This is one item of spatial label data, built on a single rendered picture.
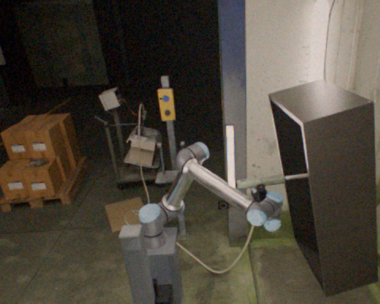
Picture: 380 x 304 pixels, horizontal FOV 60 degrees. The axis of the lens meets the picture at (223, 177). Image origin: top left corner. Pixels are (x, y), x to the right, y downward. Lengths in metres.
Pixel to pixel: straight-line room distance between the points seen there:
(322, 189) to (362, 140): 0.31
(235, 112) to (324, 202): 1.19
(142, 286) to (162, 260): 1.47
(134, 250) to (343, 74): 2.30
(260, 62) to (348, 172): 1.21
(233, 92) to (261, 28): 0.49
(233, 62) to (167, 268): 1.59
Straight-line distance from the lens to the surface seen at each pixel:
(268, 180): 2.04
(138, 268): 0.88
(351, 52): 2.81
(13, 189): 4.73
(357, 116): 1.69
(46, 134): 4.66
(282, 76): 2.68
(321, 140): 1.65
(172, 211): 2.35
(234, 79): 2.63
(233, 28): 2.58
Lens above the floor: 2.11
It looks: 27 degrees down
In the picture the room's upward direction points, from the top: 3 degrees counter-clockwise
